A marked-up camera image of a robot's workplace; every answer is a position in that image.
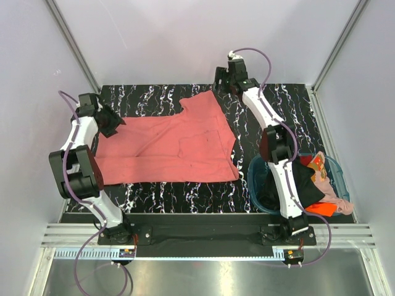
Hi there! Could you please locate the aluminium frame rail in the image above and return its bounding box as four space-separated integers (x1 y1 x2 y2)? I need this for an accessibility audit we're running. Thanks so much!
41 223 376 249

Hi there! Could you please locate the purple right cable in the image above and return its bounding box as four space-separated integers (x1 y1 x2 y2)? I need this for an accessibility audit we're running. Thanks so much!
233 47 333 266

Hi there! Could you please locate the teal plastic laundry basket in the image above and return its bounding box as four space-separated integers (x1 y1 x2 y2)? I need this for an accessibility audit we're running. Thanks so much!
247 152 354 217

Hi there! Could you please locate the pale pink garment in basket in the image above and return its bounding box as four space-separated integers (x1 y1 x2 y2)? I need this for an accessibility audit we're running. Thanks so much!
314 178 354 215

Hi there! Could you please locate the salmon pink t-shirt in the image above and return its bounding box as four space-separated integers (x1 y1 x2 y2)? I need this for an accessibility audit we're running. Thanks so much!
95 91 239 185

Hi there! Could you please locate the patterned red yellow garment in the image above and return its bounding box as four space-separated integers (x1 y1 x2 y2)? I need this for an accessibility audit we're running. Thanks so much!
300 151 329 184

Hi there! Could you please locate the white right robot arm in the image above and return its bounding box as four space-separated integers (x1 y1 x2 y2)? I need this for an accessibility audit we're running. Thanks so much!
214 52 309 245

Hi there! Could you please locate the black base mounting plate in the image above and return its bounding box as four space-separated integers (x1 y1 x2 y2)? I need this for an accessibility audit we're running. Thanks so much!
97 212 316 247

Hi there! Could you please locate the orange garment in basket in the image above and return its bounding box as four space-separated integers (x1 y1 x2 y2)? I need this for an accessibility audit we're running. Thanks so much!
305 202 337 217

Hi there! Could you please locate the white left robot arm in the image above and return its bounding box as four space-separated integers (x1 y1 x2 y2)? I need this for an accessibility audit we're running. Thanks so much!
49 91 133 244

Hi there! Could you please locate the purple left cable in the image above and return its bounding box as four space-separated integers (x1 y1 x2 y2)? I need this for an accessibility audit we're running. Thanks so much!
57 90 133 296

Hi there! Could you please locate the black t-shirt in basket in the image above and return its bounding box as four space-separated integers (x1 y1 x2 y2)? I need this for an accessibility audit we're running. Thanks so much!
257 156 324 211

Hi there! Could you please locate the purple cable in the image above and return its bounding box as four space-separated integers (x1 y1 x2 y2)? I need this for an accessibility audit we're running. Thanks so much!
233 47 333 266
57 90 133 296

